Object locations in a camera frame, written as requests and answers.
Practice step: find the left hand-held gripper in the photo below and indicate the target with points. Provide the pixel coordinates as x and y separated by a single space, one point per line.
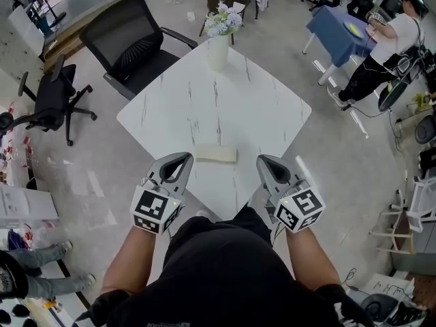
153 210

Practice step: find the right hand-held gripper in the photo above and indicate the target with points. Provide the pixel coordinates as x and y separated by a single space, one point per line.
299 210

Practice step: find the beige glasses case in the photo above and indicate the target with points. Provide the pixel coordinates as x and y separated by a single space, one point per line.
216 154

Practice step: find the person's right forearm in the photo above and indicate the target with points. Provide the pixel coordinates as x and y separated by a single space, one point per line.
311 261

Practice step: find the person's left forearm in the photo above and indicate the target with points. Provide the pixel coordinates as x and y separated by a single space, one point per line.
131 264

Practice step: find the person's white shoe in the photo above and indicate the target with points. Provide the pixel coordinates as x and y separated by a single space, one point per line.
203 213

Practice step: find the person's black clothing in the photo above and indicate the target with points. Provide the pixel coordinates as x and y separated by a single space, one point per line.
221 271

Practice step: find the white ceramic vase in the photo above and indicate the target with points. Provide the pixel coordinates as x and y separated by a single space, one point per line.
218 53

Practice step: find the black mesh office chair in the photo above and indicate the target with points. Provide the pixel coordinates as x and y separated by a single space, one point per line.
129 43

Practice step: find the black swivel office chair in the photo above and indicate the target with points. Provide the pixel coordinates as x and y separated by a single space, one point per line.
54 101

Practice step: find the blue cloth covered table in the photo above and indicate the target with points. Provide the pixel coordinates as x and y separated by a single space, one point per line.
334 36

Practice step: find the pale blue flower bouquet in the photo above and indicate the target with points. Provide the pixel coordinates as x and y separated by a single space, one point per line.
223 19

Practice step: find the white cardboard box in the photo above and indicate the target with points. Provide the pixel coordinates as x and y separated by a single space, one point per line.
24 204

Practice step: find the yellow plate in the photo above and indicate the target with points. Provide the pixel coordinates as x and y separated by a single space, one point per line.
353 28

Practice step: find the brown wooden chair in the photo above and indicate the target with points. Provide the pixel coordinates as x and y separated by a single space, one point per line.
238 2

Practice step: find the black round device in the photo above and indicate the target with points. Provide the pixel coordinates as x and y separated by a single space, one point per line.
378 307

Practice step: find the white frame chair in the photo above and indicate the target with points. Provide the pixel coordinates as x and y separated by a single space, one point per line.
408 216

